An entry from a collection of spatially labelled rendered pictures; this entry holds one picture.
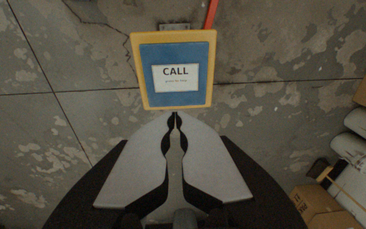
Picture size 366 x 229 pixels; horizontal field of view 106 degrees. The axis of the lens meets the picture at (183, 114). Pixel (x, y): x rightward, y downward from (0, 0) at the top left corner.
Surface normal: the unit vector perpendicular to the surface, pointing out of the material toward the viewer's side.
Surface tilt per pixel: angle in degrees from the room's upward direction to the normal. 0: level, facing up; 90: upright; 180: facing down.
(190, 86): 0
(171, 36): 0
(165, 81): 0
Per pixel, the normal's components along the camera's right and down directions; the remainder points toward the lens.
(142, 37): 0.04, 0.51
